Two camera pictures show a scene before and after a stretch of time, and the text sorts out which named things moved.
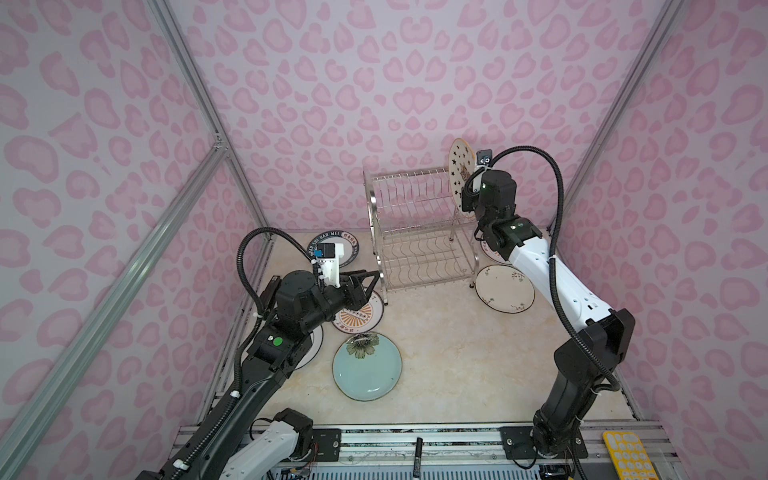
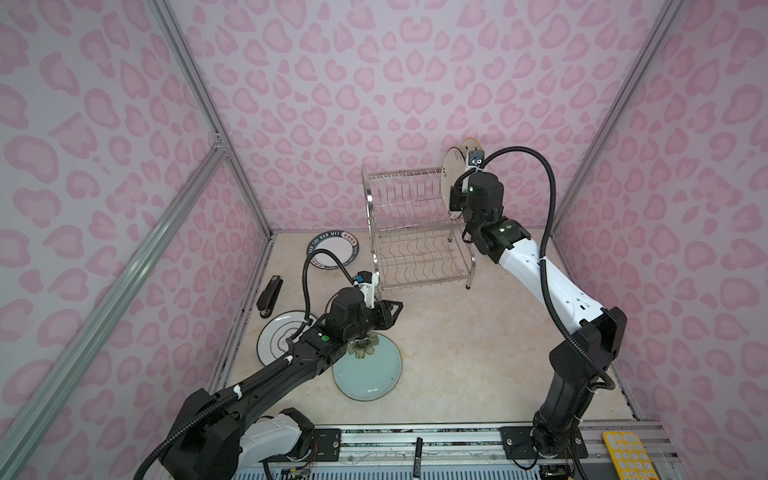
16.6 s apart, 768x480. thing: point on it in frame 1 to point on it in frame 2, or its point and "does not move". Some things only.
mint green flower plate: (367, 366) does not move
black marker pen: (417, 458) does not move
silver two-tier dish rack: (419, 235) does not move
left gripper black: (359, 296) to (383, 311)
